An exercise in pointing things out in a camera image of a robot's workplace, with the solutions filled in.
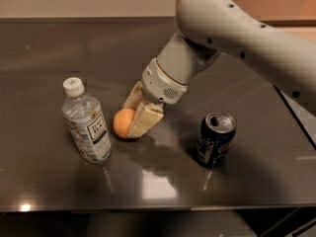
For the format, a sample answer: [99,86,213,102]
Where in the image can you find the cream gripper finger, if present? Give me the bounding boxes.
[126,103,164,138]
[122,82,143,110]

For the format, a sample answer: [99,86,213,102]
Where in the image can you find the orange fruit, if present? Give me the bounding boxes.
[113,109,135,138]

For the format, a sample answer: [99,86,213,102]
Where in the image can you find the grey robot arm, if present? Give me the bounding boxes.
[123,0,316,138]

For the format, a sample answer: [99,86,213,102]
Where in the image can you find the clear plastic water bottle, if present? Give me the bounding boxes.
[62,77,112,164]

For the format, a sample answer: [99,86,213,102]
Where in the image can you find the dark blue soda can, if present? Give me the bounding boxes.
[196,112,236,169]

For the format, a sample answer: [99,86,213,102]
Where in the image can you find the grey side table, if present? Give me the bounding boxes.
[276,88,316,150]

